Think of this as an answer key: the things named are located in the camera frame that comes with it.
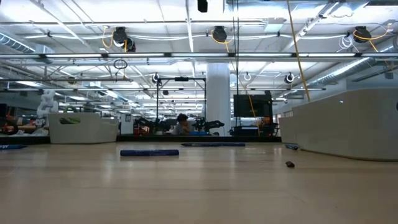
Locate green scissors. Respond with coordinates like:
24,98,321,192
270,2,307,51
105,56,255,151
58,105,80,125

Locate person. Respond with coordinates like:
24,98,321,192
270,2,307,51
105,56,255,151
172,113,196,136

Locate white pillar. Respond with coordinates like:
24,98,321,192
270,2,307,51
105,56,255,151
206,63,232,137

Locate black monitor screen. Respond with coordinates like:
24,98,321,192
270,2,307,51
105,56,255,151
233,93,274,118

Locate white robot figure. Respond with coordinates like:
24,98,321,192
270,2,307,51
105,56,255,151
36,90,60,119

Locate black gantry frame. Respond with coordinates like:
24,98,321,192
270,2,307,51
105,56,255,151
155,77,208,135

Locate black hanging cable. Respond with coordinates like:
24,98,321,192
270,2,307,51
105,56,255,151
231,0,240,94

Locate black ceiling cable reel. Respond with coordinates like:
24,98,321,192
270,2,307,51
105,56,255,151
212,26,228,44
111,26,137,53
353,26,373,44

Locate yellow hanging cable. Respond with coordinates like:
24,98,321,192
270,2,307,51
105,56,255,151
285,0,312,103

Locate silver air duct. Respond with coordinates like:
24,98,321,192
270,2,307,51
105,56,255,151
306,55,398,90

